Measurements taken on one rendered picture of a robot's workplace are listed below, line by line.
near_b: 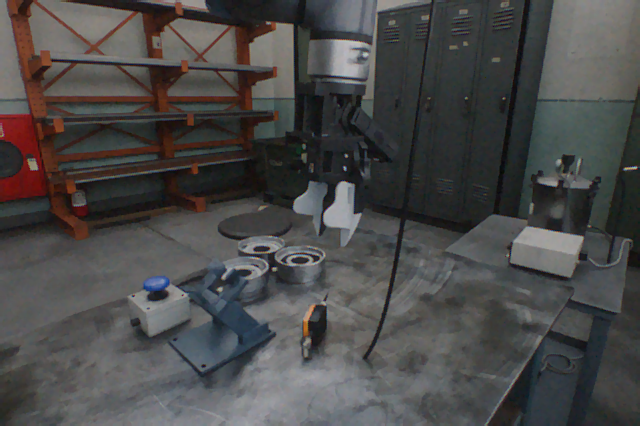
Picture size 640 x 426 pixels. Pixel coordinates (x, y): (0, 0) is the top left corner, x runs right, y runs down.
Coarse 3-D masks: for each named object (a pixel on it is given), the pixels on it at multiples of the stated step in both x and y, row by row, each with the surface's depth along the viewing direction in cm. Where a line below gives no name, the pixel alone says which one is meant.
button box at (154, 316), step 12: (168, 288) 65; (132, 300) 61; (144, 300) 61; (156, 300) 61; (168, 300) 61; (180, 300) 62; (132, 312) 62; (144, 312) 58; (156, 312) 59; (168, 312) 60; (180, 312) 62; (132, 324) 60; (144, 324) 59; (156, 324) 59; (168, 324) 61
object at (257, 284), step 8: (224, 264) 76; (232, 264) 78; (240, 264) 78; (248, 264) 78; (256, 264) 78; (264, 264) 76; (240, 272) 76; (248, 272) 76; (256, 272) 74; (264, 272) 71; (224, 280) 69; (248, 280) 69; (256, 280) 70; (264, 280) 72; (224, 288) 69; (248, 288) 69; (256, 288) 70; (264, 288) 73; (240, 296) 70; (248, 296) 71
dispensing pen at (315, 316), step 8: (320, 304) 60; (312, 312) 58; (320, 312) 58; (312, 320) 56; (320, 320) 57; (312, 328) 56; (320, 328) 57; (312, 336) 57; (320, 336) 58; (304, 344) 53; (312, 344) 57; (304, 352) 54
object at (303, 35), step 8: (296, 24) 474; (296, 32) 476; (304, 32) 468; (296, 40) 478; (304, 40) 471; (296, 48) 482; (304, 48) 473; (296, 56) 485; (304, 56) 476; (296, 64) 487; (304, 64) 479; (296, 72) 490; (304, 72) 482; (296, 80) 494; (304, 80) 485; (352, 96) 439; (360, 96) 430; (352, 104) 441; (360, 104) 433
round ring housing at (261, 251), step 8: (248, 240) 88; (256, 240) 90; (264, 240) 90; (272, 240) 90; (280, 240) 88; (240, 248) 86; (256, 248) 87; (264, 248) 88; (272, 248) 86; (280, 248) 83; (240, 256) 82; (248, 256) 81; (256, 256) 80; (264, 256) 81; (272, 256) 81; (272, 264) 83
